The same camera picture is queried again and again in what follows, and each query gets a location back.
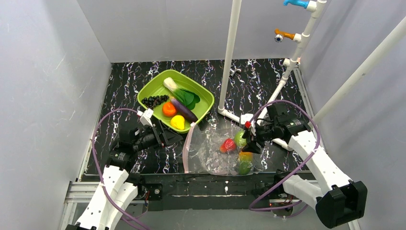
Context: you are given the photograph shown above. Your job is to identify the lime green plastic tray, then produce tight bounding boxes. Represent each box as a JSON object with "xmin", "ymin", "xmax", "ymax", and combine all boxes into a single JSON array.
[{"xmin": 137, "ymin": 69, "xmax": 214, "ymax": 123}]

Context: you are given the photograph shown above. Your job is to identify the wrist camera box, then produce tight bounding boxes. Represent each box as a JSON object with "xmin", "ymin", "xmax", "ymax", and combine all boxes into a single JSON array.
[
  {"xmin": 239, "ymin": 114, "xmax": 255, "ymax": 135},
  {"xmin": 136, "ymin": 109, "xmax": 153, "ymax": 127}
]

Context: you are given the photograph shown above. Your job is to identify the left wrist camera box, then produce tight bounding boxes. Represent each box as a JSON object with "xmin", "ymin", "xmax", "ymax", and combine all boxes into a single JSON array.
[{"xmin": 136, "ymin": 109, "xmax": 153, "ymax": 127}]

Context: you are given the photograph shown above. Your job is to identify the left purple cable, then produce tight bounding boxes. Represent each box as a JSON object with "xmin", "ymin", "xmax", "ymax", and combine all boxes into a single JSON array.
[{"xmin": 91, "ymin": 108, "xmax": 151, "ymax": 230}]

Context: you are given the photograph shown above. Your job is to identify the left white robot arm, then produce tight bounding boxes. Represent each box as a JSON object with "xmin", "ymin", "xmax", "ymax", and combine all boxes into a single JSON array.
[{"xmin": 66, "ymin": 119, "xmax": 183, "ymax": 230}]

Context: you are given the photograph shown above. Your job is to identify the green fake leaf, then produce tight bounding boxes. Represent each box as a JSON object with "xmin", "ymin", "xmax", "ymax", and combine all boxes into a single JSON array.
[{"xmin": 163, "ymin": 77, "xmax": 201, "ymax": 110}]

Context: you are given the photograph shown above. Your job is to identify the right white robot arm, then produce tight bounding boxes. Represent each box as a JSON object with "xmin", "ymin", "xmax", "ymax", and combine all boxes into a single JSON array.
[{"xmin": 242, "ymin": 100, "xmax": 368, "ymax": 229}]

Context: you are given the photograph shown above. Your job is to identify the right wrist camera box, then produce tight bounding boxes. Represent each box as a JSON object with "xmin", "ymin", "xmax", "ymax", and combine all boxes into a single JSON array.
[{"xmin": 239, "ymin": 114, "xmax": 255, "ymax": 135}]

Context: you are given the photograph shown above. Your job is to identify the green fake apple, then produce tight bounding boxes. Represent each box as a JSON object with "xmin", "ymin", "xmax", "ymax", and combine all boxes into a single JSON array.
[{"xmin": 234, "ymin": 130, "xmax": 247, "ymax": 147}]

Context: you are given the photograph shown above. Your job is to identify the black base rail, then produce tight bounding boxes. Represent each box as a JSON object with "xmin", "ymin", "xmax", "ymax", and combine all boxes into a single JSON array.
[{"xmin": 141, "ymin": 172, "xmax": 276, "ymax": 211}]

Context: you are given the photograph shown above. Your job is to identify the fake purple grapes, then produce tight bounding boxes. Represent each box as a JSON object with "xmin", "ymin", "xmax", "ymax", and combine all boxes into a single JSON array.
[{"xmin": 141, "ymin": 95, "xmax": 169, "ymax": 109}]

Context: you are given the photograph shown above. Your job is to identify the purple fake eggplant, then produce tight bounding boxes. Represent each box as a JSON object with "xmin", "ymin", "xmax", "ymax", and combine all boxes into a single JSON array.
[{"xmin": 170, "ymin": 97, "xmax": 198, "ymax": 123}]

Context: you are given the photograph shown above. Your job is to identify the orange faucet handle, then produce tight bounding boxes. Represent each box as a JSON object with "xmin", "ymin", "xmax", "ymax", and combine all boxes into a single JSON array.
[{"xmin": 274, "ymin": 28, "xmax": 295, "ymax": 43}]

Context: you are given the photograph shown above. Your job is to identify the clear zip top bag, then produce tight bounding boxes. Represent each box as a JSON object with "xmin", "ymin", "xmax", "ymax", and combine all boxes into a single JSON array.
[{"xmin": 182, "ymin": 123, "xmax": 254, "ymax": 176}]

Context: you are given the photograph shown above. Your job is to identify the small metal fitting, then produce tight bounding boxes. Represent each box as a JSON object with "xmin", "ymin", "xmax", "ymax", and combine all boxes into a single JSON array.
[{"xmin": 229, "ymin": 69, "xmax": 241, "ymax": 78}]

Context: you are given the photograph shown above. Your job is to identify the red fake fruit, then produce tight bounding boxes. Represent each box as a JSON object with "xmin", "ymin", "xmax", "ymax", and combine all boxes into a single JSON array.
[{"xmin": 219, "ymin": 138, "xmax": 237, "ymax": 153}]

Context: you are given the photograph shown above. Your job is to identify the yellow fake pepper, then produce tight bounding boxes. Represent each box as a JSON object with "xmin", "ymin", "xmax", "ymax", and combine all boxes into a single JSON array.
[{"xmin": 170, "ymin": 115, "xmax": 185, "ymax": 130}]

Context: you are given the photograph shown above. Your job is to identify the white PVC pipe frame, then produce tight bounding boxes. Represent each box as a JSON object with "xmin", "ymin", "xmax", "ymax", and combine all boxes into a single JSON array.
[{"xmin": 216, "ymin": 0, "xmax": 406, "ymax": 152}]

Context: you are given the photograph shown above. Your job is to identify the orange fake fruit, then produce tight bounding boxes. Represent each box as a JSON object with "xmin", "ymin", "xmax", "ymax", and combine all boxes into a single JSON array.
[{"xmin": 162, "ymin": 102, "xmax": 177, "ymax": 117}]

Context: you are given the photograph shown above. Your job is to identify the blue faucet handle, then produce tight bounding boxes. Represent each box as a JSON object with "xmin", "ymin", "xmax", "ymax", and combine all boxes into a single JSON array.
[{"xmin": 283, "ymin": 0, "xmax": 309, "ymax": 9}]

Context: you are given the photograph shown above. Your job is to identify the orange green fake mango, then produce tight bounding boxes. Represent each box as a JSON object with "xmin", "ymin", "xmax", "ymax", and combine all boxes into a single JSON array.
[{"xmin": 237, "ymin": 151, "xmax": 253, "ymax": 175}]

